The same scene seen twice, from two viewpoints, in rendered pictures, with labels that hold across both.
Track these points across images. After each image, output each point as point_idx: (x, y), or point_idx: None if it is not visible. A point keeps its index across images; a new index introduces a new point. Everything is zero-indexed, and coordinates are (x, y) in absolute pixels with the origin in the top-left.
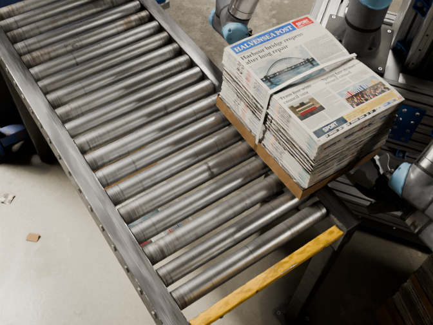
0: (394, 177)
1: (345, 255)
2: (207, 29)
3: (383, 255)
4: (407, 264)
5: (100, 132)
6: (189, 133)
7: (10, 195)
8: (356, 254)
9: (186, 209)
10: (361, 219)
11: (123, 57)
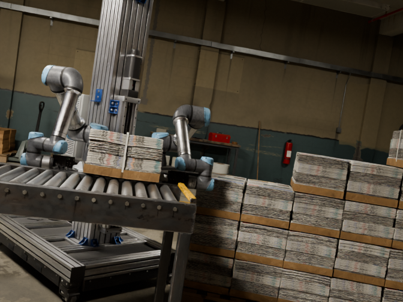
0: (179, 160)
1: (138, 301)
2: None
3: (151, 293)
4: None
5: (50, 183)
6: (87, 180)
7: None
8: (141, 298)
9: (131, 190)
10: (130, 276)
11: (1, 171)
